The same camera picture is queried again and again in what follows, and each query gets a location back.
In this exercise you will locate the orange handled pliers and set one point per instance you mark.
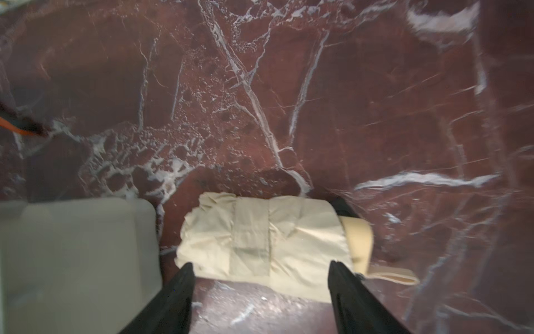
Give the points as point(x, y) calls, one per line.
point(22, 125)

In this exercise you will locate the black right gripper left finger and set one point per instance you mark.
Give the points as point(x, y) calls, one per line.
point(170, 311)

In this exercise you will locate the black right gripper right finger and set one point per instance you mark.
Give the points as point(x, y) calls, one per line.
point(356, 309)

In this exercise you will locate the white plastic storage box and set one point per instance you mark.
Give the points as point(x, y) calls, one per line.
point(77, 266)

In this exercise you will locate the beige umbrella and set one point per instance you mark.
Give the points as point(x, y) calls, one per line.
point(285, 243)

